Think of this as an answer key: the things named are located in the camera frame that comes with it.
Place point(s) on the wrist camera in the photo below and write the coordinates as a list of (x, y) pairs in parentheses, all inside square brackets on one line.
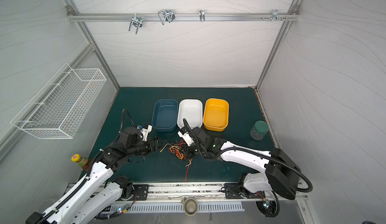
[(186, 137), (144, 131)]

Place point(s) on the yellow plastic bin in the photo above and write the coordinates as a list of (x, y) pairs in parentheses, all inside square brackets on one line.
[(216, 114)]

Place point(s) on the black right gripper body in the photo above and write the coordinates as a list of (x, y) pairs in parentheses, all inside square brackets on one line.
[(189, 147)]

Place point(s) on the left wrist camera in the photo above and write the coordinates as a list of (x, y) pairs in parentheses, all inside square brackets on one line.
[(144, 131)]

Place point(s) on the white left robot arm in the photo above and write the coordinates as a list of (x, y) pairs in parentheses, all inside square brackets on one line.
[(80, 205)]

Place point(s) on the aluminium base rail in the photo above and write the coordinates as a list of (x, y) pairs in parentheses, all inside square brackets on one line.
[(158, 192)]

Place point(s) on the white plastic bin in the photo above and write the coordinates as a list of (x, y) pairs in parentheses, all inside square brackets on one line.
[(192, 111)]

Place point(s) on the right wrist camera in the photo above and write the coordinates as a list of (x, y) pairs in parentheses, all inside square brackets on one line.
[(186, 137)]

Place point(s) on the green lid glass jar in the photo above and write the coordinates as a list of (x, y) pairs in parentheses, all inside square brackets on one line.
[(259, 130)]

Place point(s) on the grey round cup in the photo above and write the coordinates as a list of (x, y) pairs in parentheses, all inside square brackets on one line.
[(190, 206)]

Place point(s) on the green table mat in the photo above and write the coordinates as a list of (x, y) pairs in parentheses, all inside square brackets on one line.
[(135, 105)]

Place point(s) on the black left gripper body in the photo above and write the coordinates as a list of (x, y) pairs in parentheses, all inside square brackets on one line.
[(145, 147)]

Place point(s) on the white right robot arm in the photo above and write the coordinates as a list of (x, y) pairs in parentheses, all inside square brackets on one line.
[(276, 171)]

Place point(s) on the white wire basket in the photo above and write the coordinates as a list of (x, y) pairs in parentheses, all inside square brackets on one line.
[(59, 108)]

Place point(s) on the blue plastic bin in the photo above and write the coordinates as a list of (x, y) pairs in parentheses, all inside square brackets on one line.
[(165, 115)]

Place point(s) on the aluminium top rail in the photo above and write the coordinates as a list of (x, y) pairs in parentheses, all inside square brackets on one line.
[(200, 16)]

